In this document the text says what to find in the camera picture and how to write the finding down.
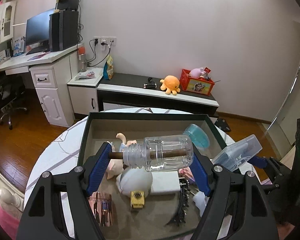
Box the pink piglet figurine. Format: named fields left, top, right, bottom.
left=106, top=133, right=137, bottom=179

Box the pastel block toy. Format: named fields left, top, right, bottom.
left=178, top=167, right=195, bottom=184

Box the white plastic holder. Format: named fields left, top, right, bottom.
left=192, top=191, right=209, bottom=217

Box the clear plastic card box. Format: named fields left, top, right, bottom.
left=212, top=134, right=262, bottom=172

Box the white square box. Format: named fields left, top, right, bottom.
left=150, top=171, right=180, bottom=195

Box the teal round case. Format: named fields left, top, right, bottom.
left=183, top=124, right=210, bottom=150

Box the white round figurine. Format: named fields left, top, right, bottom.
left=116, top=167, right=153, bottom=197

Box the rose gold metal canister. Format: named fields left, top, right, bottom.
left=88, top=191, right=114, bottom=227

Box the black hair clip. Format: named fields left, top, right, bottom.
left=166, top=182, right=190, bottom=226

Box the clear glass bottle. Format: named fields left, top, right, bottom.
left=122, top=134, right=194, bottom=172

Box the blue gold long box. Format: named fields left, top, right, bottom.
left=130, top=191, right=145, bottom=210

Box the striped white table cloth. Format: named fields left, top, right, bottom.
left=24, top=108, right=260, bottom=238

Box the pink black storage box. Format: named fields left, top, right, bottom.
left=78, top=112, right=226, bottom=239

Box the black floor scale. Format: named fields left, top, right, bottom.
left=215, top=118, right=231, bottom=132

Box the black white low cabinet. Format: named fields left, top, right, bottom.
left=68, top=68, right=219, bottom=116

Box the snack bag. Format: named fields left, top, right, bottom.
left=103, top=55, right=114, bottom=80

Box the red toy crate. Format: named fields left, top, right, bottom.
left=179, top=69, right=215, bottom=96

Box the orange lid bottle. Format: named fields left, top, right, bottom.
left=77, top=47, right=87, bottom=72

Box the orange octopus plush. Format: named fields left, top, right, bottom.
left=160, top=75, right=180, bottom=95

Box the pink plush toy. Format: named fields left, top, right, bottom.
left=189, top=67, right=204, bottom=79

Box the white desk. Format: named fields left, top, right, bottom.
left=0, top=43, right=82, bottom=127

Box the pink bed quilt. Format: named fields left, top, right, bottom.
left=0, top=206, right=20, bottom=239

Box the black office chair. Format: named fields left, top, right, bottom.
left=0, top=75, right=29, bottom=130

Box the black computer tower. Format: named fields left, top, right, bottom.
left=49, top=10, right=78, bottom=51

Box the black computer monitor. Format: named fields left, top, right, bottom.
left=25, top=9, right=54, bottom=55

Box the black speaker box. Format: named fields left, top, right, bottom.
left=56, top=0, right=79, bottom=10

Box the white glass door cabinet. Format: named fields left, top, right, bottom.
left=0, top=1, right=16, bottom=44

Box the wall power outlet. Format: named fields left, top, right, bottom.
left=93, top=36, right=117, bottom=46

